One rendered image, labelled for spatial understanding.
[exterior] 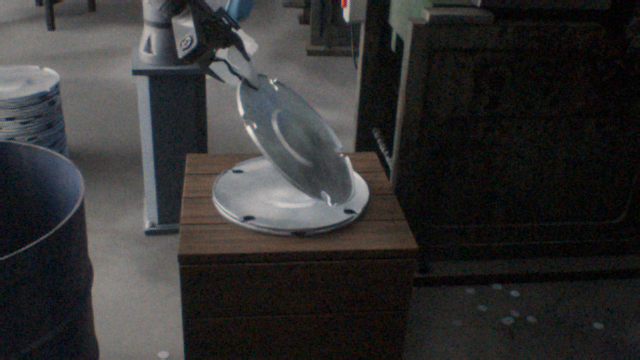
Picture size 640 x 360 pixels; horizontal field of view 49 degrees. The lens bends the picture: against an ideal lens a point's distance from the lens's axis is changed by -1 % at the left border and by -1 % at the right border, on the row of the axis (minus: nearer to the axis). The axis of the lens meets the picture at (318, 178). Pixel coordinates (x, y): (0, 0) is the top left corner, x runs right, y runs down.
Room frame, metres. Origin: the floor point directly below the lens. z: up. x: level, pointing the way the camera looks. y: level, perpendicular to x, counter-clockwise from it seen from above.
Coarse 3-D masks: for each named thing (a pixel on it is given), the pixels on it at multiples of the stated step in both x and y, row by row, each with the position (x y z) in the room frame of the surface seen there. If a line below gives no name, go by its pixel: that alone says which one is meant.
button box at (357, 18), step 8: (352, 0) 1.88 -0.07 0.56; (360, 0) 1.88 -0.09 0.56; (344, 8) 1.93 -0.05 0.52; (352, 8) 1.88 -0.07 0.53; (360, 8) 1.88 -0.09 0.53; (344, 16) 1.92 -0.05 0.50; (352, 16) 1.88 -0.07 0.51; (360, 16) 1.88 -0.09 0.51; (352, 24) 1.94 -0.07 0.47; (352, 32) 1.95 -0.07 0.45; (352, 40) 1.95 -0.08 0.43; (352, 48) 1.95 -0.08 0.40; (352, 56) 1.95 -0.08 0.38
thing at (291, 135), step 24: (240, 96) 1.12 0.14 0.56; (264, 96) 1.19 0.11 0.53; (288, 96) 1.27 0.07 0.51; (264, 120) 1.12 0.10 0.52; (288, 120) 1.17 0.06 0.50; (312, 120) 1.26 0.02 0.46; (264, 144) 1.05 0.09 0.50; (288, 144) 1.10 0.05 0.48; (312, 144) 1.17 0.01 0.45; (336, 144) 1.26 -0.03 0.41; (288, 168) 1.05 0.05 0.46; (312, 168) 1.11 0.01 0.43; (336, 168) 1.18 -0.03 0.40; (312, 192) 1.04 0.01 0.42; (336, 192) 1.10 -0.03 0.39
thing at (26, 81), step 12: (0, 72) 1.99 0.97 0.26; (12, 72) 1.99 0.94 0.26; (24, 72) 2.00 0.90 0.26; (36, 72) 2.00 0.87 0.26; (48, 72) 2.01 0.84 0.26; (0, 84) 1.87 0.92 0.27; (12, 84) 1.88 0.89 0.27; (24, 84) 1.89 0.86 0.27; (36, 84) 1.90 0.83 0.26; (48, 84) 1.91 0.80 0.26; (0, 96) 1.79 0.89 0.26; (12, 96) 1.80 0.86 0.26; (24, 96) 1.80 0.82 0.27
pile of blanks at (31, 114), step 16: (32, 96) 1.81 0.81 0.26; (48, 96) 1.86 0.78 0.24; (0, 112) 1.77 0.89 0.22; (16, 112) 1.78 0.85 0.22; (32, 112) 1.81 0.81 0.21; (48, 112) 1.85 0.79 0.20; (0, 128) 1.77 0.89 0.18; (16, 128) 1.78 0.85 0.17; (32, 128) 1.81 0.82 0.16; (48, 128) 1.86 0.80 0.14; (64, 128) 1.92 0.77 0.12; (48, 144) 1.84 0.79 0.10; (64, 144) 1.92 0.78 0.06
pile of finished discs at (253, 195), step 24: (240, 168) 1.24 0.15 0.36; (264, 168) 1.24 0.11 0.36; (216, 192) 1.13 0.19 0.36; (240, 192) 1.14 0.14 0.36; (264, 192) 1.13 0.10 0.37; (288, 192) 1.14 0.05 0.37; (360, 192) 1.16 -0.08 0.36; (240, 216) 1.05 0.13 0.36; (264, 216) 1.06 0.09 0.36; (288, 216) 1.06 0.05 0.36; (312, 216) 1.07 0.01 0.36; (336, 216) 1.07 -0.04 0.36
